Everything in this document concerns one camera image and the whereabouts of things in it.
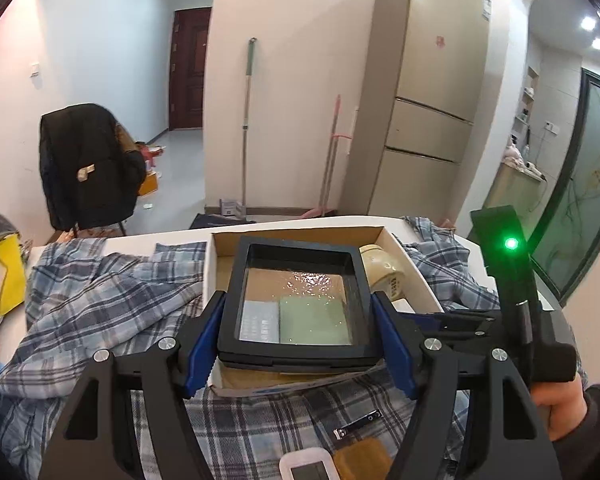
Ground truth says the white power adapter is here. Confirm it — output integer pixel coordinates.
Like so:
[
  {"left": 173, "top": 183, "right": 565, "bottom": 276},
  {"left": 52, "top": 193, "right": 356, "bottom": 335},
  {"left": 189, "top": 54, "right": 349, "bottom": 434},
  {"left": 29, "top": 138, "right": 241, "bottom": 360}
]
[{"left": 392, "top": 298, "right": 415, "bottom": 314}]

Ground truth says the orange translucent soap box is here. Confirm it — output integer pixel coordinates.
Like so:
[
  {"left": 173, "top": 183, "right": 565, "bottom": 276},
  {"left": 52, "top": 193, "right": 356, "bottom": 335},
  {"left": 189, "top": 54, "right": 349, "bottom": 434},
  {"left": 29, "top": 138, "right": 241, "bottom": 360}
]
[{"left": 332, "top": 438, "right": 392, "bottom": 480}]

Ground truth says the black display frame box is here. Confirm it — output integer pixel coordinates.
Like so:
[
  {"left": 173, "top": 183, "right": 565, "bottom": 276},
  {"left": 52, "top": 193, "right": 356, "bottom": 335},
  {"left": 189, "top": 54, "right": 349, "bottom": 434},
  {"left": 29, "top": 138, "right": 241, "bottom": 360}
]
[{"left": 218, "top": 236, "right": 381, "bottom": 374}]

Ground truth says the white AUX remote control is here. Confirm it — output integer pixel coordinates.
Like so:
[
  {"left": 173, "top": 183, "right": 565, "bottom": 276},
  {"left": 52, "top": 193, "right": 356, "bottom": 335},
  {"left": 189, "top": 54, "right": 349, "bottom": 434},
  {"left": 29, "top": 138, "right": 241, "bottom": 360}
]
[{"left": 279, "top": 448, "right": 340, "bottom": 480}]

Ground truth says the grey small carton box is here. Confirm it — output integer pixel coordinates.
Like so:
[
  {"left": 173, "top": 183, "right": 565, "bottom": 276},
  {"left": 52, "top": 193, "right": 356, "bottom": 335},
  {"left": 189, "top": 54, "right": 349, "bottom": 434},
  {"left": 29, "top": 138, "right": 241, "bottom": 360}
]
[{"left": 239, "top": 300, "right": 279, "bottom": 344}]

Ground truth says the right hand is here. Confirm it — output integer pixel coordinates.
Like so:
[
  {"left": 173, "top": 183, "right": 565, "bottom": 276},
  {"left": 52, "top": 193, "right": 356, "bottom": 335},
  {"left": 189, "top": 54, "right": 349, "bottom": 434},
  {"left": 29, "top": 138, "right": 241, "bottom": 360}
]
[{"left": 530, "top": 374, "right": 588, "bottom": 442}]

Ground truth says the beige sink cabinet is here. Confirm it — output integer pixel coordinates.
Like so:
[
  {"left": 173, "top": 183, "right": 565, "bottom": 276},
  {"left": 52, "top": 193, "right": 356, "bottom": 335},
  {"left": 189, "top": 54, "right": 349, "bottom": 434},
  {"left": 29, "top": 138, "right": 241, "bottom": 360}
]
[{"left": 484, "top": 162, "right": 546, "bottom": 232}]

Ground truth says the dark framed glass door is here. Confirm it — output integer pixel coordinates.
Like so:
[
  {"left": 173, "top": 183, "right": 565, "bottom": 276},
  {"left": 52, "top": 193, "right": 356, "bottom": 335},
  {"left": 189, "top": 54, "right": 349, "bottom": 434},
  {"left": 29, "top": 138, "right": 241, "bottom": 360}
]
[{"left": 529, "top": 70, "right": 600, "bottom": 306}]

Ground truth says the blue plaid shirt cloth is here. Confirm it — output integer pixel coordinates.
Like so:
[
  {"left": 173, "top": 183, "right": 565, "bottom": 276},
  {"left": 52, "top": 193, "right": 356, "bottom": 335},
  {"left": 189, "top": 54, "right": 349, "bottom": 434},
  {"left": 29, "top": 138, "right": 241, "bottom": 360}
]
[{"left": 0, "top": 217, "right": 501, "bottom": 479}]

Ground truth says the white hair dryer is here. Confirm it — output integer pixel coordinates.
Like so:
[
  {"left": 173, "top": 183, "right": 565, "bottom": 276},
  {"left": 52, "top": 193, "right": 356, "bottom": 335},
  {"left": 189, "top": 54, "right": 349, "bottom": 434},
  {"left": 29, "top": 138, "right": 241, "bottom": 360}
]
[{"left": 526, "top": 162, "right": 545, "bottom": 180}]

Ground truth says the silver nail clipper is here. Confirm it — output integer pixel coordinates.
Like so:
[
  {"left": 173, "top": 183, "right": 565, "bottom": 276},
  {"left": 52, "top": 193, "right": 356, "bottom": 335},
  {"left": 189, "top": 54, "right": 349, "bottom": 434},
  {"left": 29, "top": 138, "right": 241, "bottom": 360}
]
[{"left": 332, "top": 410, "right": 382, "bottom": 441}]

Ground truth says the cardboard tray box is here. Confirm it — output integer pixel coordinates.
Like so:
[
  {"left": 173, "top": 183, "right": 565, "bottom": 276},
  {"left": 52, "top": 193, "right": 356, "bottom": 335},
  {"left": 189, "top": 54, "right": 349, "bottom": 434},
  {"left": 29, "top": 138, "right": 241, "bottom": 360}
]
[{"left": 204, "top": 226, "right": 442, "bottom": 398}]

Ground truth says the yellow package box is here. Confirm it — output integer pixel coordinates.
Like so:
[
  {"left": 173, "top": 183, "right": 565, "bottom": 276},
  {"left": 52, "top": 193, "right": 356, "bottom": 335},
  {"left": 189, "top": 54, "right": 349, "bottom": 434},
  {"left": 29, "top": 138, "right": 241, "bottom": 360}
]
[{"left": 0, "top": 234, "right": 26, "bottom": 317}]

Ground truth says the beige refrigerator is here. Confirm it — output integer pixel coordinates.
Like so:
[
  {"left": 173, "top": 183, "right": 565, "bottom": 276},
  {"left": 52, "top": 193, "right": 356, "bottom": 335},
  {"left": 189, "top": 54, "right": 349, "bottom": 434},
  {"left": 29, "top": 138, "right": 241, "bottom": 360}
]
[{"left": 338, "top": 0, "right": 491, "bottom": 221}]

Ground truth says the orange cardboard box floor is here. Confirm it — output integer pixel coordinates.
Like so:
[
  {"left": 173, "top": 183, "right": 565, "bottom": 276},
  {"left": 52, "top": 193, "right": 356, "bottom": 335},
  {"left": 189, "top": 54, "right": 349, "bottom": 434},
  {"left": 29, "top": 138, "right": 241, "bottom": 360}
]
[{"left": 138, "top": 171, "right": 158, "bottom": 196}]

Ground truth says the chair with black jacket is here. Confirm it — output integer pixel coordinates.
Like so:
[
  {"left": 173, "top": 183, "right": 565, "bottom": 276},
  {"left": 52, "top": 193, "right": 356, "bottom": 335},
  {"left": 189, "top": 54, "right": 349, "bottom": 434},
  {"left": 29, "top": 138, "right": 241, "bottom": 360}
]
[{"left": 38, "top": 103, "right": 146, "bottom": 232}]

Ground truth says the dark red door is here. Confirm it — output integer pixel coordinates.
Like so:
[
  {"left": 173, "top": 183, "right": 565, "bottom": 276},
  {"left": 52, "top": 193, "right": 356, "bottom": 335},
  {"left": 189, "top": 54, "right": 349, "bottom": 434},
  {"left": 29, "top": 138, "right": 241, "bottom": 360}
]
[{"left": 169, "top": 8, "right": 211, "bottom": 130}]

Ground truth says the red broom handle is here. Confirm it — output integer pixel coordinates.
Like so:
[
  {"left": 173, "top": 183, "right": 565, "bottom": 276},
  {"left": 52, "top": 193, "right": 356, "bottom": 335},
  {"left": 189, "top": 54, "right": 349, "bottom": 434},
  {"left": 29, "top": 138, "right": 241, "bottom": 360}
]
[{"left": 301, "top": 94, "right": 351, "bottom": 219}]

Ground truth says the wall shelf niche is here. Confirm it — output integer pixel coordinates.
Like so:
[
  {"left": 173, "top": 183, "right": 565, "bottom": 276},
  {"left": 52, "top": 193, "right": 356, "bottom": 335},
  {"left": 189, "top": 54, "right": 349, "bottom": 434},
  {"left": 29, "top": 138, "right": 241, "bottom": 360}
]
[{"left": 512, "top": 65, "right": 540, "bottom": 139}]

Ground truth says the grey mop handle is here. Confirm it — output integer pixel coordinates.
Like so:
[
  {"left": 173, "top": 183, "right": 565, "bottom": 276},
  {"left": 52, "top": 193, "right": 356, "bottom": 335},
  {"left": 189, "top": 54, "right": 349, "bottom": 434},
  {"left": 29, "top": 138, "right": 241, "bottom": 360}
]
[{"left": 241, "top": 37, "right": 258, "bottom": 218}]

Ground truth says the white light switch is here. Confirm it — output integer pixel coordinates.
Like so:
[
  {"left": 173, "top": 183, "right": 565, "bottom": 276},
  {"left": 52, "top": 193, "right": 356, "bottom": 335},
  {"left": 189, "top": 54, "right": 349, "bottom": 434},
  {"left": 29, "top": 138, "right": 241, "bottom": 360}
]
[{"left": 30, "top": 63, "right": 40, "bottom": 78}]

